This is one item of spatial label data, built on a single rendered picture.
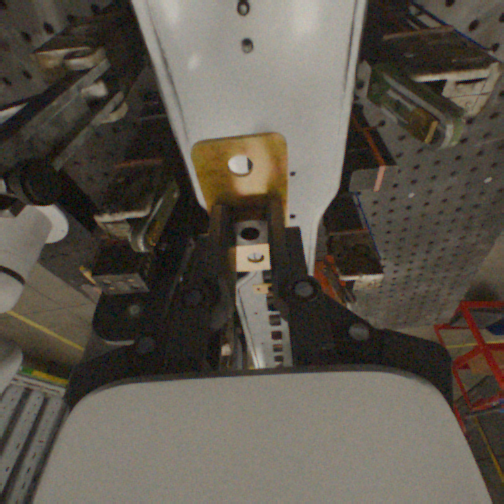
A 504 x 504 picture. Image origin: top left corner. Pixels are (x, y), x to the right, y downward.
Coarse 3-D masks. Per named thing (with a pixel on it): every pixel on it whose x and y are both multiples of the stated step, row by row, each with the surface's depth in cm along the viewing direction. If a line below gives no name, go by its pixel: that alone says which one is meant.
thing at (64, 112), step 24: (72, 72) 25; (96, 72) 25; (48, 96) 22; (72, 96) 23; (120, 96) 28; (24, 120) 19; (48, 120) 21; (72, 120) 24; (96, 120) 25; (0, 144) 18; (24, 144) 20; (48, 144) 22; (72, 144) 23; (0, 168) 18; (24, 168) 16; (48, 168) 18; (0, 192) 17; (24, 192) 17; (48, 192) 18; (0, 216) 19
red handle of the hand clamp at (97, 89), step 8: (96, 80) 26; (88, 88) 26; (96, 88) 26; (104, 88) 27; (32, 96) 25; (88, 96) 26; (96, 96) 27; (104, 96) 27; (8, 104) 24; (16, 104) 24; (24, 104) 24; (0, 112) 24; (8, 112) 24; (0, 120) 24
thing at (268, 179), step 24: (216, 144) 11; (240, 144) 11; (264, 144) 11; (216, 168) 12; (264, 168) 12; (288, 168) 12; (216, 192) 13; (240, 192) 13; (264, 192) 13; (288, 192) 13; (240, 216) 13; (264, 216) 13; (288, 216) 14; (240, 240) 14; (264, 240) 14; (240, 264) 17; (264, 264) 17
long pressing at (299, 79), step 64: (192, 0) 27; (256, 0) 27; (320, 0) 27; (192, 64) 31; (256, 64) 31; (320, 64) 31; (192, 128) 36; (256, 128) 37; (320, 128) 37; (320, 192) 45; (256, 256) 57; (256, 320) 78
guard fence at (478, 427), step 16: (464, 384) 507; (480, 384) 445; (496, 384) 402; (464, 400) 508; (480, 416) 463; (496, 416) 417; (480, 432) 466; (496, 432) 425; (480, 448) 484; (496, 448) 432; (480, 464) 494; (496, 464) 437; (496, 480) 451; (496, 496) 461
